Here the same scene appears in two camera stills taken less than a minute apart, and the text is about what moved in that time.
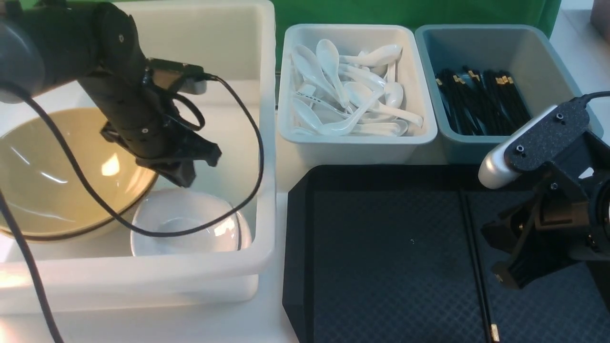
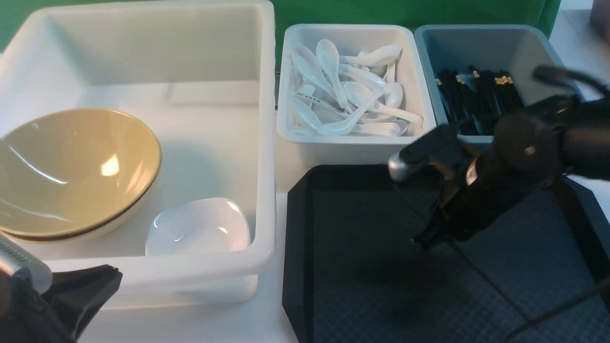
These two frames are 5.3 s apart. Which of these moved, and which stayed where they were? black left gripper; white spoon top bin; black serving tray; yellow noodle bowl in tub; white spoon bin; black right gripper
Moved: black left gripper; black right gripper
Stayed: yellow noodle bowl in tub; white spoon bin; white spoon top bin; black serving tray
